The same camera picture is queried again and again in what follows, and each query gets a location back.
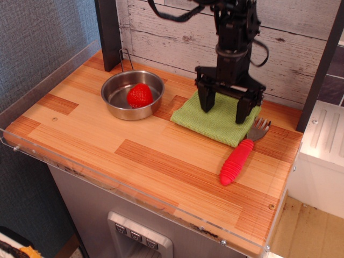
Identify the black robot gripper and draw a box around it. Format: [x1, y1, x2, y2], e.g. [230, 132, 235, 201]
[195, 51, 266, 124]

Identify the green cloth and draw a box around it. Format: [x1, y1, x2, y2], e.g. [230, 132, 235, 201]
[170, 92, 261, 147]

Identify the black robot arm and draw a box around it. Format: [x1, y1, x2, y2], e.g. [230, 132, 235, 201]
[195, 1, 266, 124]

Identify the red toy strawberry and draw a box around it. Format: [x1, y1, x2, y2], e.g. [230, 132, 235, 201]
[127, 83, 154, 108]

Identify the stainless steel bowl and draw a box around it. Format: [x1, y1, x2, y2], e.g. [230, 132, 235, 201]
[101, 49, 166, 121]

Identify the white toy sink unit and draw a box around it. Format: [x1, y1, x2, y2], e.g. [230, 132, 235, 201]
[287, 101, 343, 218]

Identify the clear acrylic table guard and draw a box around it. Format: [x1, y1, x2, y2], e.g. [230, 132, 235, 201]
[1, 53, 302, 257]

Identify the silver dispenser button panel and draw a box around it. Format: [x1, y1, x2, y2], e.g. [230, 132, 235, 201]
[107, 211, 174, 257]

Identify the grey toy fridge cabinet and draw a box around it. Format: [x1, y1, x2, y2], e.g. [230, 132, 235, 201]
[49, 166, 270, 257]

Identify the yellow black object bottom-left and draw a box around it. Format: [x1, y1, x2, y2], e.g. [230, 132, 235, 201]
[1, 241, 42, 258]

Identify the red-handled metal fork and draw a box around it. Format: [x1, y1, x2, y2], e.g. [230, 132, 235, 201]
[219, 117, 271, 186]

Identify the dark right frame post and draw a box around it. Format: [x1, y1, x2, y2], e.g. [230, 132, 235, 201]
[296, 0, 343, 133]

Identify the dark frame post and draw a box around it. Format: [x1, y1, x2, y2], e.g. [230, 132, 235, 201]
[95, 0, 121, 71]
[296, 0, 343, 133]

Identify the dark left frame post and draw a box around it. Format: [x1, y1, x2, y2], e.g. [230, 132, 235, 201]
[95, 0, 121, 71]

